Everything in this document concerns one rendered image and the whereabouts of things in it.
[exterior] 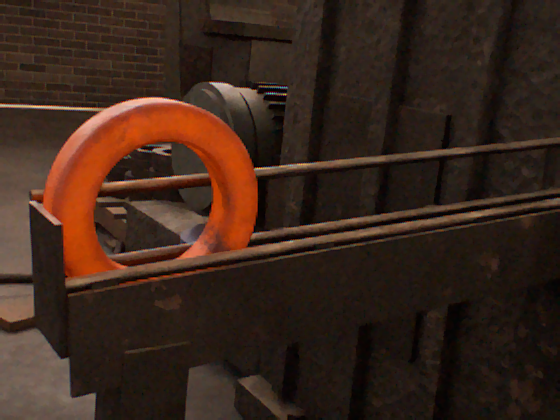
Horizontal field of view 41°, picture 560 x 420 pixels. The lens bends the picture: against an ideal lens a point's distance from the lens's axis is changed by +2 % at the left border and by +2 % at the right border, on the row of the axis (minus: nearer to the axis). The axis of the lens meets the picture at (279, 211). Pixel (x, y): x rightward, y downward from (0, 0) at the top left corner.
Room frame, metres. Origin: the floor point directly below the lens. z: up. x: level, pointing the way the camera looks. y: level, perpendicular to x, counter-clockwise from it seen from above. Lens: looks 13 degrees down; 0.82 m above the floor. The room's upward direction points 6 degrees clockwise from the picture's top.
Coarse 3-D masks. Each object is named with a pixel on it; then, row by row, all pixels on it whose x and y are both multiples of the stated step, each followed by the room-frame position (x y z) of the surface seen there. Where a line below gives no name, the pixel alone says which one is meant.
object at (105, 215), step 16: (128, 160) 2.69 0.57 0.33; (144, 160) 2.65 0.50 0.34; (160, 160) 2.44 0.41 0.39; (112, 176) 2.86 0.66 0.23; (128, 176) 2.67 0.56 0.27; (144, 176) 2.65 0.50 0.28; (160, 176) 2.44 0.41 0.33; (144, 192) 2.63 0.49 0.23; (160, 192) 2.46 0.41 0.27; (176, 192) 2.44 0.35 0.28; (96, 208) 2.94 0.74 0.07; (112, 208) 2.68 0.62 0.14; (96, 224) 2.93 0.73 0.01; (112, 224) 2.77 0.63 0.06; (112, 240) 2.69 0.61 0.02
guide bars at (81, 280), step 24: (456, 216) 0.76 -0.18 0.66; (480, 216) 0.78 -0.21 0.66; (504, 216) 0.80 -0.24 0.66; (312, 240) 0.66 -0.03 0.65; (336, 240) 0.67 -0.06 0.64; (360, 240) 0.69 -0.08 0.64; (168, 264) 0.58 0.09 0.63; (192, 264) 0.59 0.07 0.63; (216, 264) 0.61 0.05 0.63; (72, 288) 0.54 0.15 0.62; (96, 288) 0.55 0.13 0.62
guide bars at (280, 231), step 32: (352, 160) 0.79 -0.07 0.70; (384, 160) 0.81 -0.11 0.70; (416, 160) 0.83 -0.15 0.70; (32, 192) 0.61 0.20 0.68; (128, 192) 0.65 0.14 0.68; (544, 192) 0.93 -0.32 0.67; (320, 224) 0.75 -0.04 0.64; (352, 224) 0.76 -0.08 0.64; (384, 224) 0.79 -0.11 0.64; (128, 256) 0.63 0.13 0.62; (160, 256) 0.64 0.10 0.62
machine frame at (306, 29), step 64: (320, 0) 1.46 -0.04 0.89; (384, 0) 1.35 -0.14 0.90; (448, 0) 1.22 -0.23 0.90; (512, 0) 1.11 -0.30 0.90; (320, 64) 1.45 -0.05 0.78; (384, 64) 1.28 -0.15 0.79; (448, 64) 1.20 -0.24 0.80; (512, 64) 1.10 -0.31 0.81; (320, 128) 1.46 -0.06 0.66; (384, 128) 1.27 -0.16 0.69; (448, 128) 1.18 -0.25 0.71; (512, 128) 1.08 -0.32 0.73; (320, 192) 1.45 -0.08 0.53; (384, 192) 1.28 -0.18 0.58; (448, 192) 1.13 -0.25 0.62; (512, 192) 1.07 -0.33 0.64; (384, 320) 1.24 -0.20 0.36; (448, 320) 1.10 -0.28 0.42; (512, 320) 1.03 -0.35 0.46; (256, 384) 1.53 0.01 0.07; (320, 384) 1.39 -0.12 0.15; (384, 384) 1.24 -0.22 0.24; (448, 384) 1.11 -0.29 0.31
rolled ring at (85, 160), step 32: (96, 128) 0.58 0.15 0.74; (128, 128) 0.59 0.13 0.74; (160, 128) 0.60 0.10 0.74; (192, 128) 0.62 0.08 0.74; (224, 128) 0.63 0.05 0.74; (64, 160) 0.57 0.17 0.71; (96, 160) 0.57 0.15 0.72; (224, 160) 0.63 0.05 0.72; (64, 192) 0.56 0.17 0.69; (96, 192) 0.57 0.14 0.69; (224, 192) 0.64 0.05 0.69; (256, 192) 0.65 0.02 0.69; (64, 224) 0.56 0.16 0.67; (224, 224) 0.64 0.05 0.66; (64, 256) 0.56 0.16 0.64; (96, 256) 0.58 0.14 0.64; (192, 256) 0.64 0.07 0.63
